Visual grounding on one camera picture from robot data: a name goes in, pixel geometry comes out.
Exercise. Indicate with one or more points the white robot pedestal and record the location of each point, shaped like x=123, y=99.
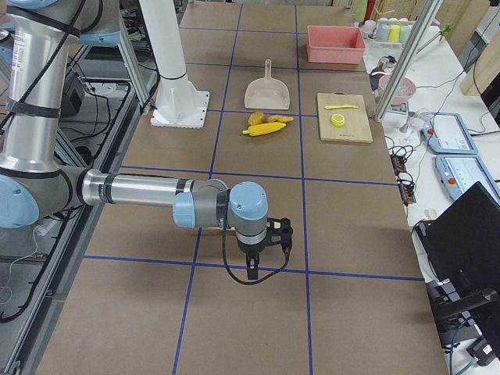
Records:
x=177, y=103

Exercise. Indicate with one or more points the pastel cup stack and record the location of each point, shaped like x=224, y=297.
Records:
x=387, y=30

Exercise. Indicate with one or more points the teach pendant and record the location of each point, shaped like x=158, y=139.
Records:
x=458, y=173
x=446, y=133

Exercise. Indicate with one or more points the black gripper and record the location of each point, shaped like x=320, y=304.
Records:
x=250, y=248

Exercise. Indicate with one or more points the pink bowl with ice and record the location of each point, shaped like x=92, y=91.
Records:
x=405, y=90

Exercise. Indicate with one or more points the tan toy ginger root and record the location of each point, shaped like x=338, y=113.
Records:
x=279, y=118

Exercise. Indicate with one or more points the yellow toy lemon slice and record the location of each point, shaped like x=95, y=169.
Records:
x=337, y=120

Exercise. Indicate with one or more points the upper teach pendant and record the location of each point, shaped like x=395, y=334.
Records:
x=446, y=133

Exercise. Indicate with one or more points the lower teach pendant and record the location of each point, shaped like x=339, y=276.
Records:
x=458, y=173

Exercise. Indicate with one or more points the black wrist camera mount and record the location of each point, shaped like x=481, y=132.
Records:
x=279, y=232

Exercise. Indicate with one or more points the beige plastic dustpan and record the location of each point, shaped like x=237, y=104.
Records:
x=267, y=92

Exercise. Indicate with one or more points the aluminium frame post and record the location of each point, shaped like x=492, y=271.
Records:
x=419, y=30

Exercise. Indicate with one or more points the yellow toy corn cob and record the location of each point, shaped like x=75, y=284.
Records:
x=264, y=129

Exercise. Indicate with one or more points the pink plastic bin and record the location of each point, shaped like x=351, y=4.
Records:
x=337, y=45

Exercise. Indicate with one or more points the yellow plastic knife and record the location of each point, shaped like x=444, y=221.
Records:
x=345, y=106

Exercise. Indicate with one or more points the wooden cutting board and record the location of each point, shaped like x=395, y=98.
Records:
x=356, y=128

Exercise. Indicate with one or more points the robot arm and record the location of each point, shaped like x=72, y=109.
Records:
x=33, y=185

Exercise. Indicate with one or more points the brown toy potato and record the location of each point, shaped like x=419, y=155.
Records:
x=256, y=118

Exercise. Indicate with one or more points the black laptop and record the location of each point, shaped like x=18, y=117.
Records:
x=464, y=241

